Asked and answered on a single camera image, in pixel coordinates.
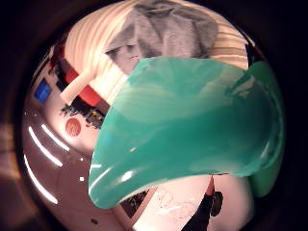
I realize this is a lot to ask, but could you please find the green plastic bowl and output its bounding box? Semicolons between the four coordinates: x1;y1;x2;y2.
88;56;287;210

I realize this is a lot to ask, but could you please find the blue box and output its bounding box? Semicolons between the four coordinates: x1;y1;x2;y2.
33;78;53;105

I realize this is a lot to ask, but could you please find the gray cloth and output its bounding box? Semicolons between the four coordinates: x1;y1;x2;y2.
104;0;219;75

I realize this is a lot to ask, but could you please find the white stick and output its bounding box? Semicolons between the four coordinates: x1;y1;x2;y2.
60;69;96;105

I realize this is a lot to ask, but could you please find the beige striped cloth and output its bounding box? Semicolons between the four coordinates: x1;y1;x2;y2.
63;0;256;107

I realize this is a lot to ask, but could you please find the black cluttered object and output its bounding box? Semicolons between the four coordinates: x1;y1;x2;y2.
60;101;106;130

